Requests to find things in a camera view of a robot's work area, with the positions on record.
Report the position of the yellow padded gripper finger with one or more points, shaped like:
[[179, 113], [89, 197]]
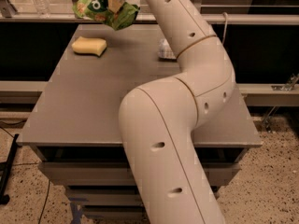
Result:
[[115, 5]]

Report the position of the green rice chip bag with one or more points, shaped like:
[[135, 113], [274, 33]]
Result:
[[97, 10]]

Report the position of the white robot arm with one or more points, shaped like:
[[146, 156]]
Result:
[[157, 119]]

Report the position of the yellow sponge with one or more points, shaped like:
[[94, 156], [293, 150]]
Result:
[[95, 46]]

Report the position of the clear plastic water bottle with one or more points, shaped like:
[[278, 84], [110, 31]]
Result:
[[164, 51]]

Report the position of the grey drawer cabinet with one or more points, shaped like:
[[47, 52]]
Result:
[[74, 128]]

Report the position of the black stand leg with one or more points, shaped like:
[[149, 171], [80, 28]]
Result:
[[5, 169]]

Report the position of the metal bracket on rail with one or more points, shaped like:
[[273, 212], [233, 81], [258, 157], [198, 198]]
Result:
[[288, 86]]

